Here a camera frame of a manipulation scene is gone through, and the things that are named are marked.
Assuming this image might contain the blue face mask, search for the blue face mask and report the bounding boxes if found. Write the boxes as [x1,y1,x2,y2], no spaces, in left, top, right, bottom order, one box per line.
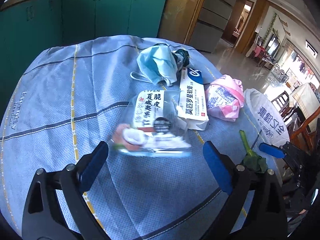
[130,43,183,87]

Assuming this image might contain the silver refrigerator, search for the silver refrigerator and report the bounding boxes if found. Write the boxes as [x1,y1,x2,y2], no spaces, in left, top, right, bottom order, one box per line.
[189,0,236,53]

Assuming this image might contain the blue checked tablecloth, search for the blue checked tablecloth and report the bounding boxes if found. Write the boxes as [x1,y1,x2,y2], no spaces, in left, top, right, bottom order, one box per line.
[0,35,283,240]

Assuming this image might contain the teal lower cabinets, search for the teal lower cabinets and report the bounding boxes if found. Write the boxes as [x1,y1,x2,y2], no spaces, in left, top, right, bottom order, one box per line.
[1,0,167,111]

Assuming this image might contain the white medicine box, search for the white medicine box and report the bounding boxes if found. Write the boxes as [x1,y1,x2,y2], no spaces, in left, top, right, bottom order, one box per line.
[178,67,209,131]

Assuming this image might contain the clear snack bag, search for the clear snack bag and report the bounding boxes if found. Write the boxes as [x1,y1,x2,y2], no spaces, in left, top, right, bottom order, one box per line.
[109,90,191,158]

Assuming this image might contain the pink wrapper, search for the pink wrapper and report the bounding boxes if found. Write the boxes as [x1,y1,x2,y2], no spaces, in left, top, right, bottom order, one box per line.
[205,75,245,122]

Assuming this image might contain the dark green foil wrapper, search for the dark green foil wrapper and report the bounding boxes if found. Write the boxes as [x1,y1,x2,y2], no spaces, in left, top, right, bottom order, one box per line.
[172,49,190,70]

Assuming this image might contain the white bag lined trash bin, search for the white bag lined trash bin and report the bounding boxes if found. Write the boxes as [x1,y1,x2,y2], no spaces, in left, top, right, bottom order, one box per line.
[244,88,290,147]

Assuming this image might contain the wooden glass sliding door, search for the wooden glass sliding door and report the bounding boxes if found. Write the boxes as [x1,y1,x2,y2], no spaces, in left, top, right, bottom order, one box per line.
[158,0,204,44]

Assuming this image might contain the wooden dining chair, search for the wooden dining chair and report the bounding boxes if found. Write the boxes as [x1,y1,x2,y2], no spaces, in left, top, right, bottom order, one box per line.
[272,92,319,154]

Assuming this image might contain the green vegetable leaf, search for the green vegetable leaf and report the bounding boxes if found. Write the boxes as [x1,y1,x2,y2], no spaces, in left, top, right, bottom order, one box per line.
[239,130,268,173]

